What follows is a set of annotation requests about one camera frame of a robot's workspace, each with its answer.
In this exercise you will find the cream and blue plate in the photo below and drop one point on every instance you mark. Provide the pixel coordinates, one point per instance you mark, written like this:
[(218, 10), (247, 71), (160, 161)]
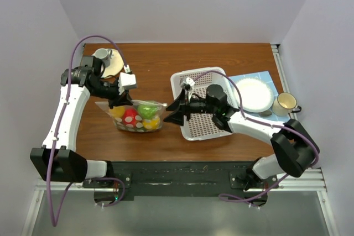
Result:
[(113, 66)]

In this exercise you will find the yellow fake lemon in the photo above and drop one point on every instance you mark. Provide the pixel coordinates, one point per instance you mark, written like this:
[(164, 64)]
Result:
[(151, 124)]

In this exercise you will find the yellow fake fruit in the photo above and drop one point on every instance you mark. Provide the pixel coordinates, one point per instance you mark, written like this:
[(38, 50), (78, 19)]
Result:
[(117, 111)]

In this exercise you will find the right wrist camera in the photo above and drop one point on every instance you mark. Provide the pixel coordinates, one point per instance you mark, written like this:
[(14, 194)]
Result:
[(187, 83)]

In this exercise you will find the white paper plate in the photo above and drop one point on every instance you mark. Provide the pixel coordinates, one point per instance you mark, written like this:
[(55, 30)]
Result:
[(257, 96)]

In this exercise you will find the cream enamel mug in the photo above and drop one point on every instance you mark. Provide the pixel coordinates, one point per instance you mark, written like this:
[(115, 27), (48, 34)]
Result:
[(285, 104)]

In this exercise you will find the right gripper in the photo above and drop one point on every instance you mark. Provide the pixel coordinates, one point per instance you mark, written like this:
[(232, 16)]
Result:
[(177, 118)]

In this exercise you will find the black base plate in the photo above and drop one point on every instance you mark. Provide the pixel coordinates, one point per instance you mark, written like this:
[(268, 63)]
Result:
[(185, 178)]

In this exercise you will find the white plastic basket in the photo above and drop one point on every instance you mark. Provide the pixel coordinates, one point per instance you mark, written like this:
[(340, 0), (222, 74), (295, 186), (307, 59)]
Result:
[(212, 84)]

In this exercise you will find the grey ceramic cup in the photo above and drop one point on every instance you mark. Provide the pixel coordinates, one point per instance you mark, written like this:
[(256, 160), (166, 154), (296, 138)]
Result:
[(103, 54)]

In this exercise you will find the polka dot zip bag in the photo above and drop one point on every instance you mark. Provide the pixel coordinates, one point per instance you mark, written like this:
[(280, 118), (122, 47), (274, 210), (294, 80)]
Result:
[(139, 127)]

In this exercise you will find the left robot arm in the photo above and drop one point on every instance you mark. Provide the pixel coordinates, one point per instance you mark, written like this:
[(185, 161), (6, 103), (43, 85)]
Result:
[(57, 159)]

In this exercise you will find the red fake apple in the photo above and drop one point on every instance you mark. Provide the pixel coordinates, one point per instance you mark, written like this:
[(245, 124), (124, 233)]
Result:
[(129, 118)]

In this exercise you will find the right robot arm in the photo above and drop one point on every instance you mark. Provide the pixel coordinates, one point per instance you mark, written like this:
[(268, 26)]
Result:
[(294, 150)]

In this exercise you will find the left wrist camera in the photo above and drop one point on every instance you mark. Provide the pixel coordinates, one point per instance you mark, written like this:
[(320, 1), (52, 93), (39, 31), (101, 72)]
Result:
[(127, 82)]

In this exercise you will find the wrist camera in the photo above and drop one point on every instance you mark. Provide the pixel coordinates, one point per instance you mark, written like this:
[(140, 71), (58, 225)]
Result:
[(187, 83), (127, 82)]

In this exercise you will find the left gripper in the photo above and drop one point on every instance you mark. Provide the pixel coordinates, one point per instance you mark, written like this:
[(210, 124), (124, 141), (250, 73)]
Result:
[(124, 99)]

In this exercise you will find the green fake custard apple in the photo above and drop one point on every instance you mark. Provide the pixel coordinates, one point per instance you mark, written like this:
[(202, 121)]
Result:
[(147, 111)]

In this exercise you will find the aluminium frame rail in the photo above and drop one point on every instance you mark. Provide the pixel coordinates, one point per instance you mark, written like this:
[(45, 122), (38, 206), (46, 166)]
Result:
[(313, 179)]

